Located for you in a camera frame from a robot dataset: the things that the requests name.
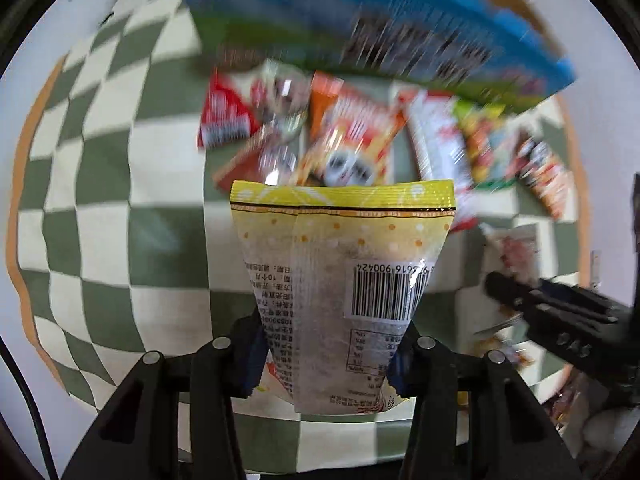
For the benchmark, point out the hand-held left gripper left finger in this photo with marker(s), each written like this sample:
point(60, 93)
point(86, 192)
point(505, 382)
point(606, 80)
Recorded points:
point(253, 355)

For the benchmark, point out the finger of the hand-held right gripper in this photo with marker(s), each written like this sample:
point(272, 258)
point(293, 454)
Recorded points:
point(580, 300)
point(505, 287)

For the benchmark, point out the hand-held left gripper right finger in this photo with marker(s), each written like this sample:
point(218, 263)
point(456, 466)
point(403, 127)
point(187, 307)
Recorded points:
point(400, 366)

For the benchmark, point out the yellow dotted snack packet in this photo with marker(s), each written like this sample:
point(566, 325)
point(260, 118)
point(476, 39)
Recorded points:
point(325, 240)

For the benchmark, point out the blue green cardboard box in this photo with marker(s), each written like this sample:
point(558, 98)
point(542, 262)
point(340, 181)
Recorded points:
point(350, 20)

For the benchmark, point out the white crumpled plastic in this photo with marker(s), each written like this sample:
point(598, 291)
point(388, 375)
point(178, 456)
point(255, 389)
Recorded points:
point(600, 430)

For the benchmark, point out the red black snack packet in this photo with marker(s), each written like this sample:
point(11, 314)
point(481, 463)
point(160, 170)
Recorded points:
point(545, 175)

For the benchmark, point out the green yellow colourful snack packet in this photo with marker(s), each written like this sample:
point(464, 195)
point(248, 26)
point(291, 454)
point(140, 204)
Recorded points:
point(485, 145)

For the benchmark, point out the white red long snack packet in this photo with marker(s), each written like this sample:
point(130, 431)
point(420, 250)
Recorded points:
point(440, 145)

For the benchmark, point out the dark red snack packet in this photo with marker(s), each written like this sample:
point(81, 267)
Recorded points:
point(250, 160)

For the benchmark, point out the orange snack packet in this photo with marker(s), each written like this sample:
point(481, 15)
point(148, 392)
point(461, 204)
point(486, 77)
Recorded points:
point(350, 125)

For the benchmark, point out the green white checkered mat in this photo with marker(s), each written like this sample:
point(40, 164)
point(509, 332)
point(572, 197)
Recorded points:
point(125, 160)

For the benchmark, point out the clear silver snack packet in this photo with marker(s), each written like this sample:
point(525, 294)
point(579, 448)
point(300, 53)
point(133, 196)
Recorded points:
point(282, 100)

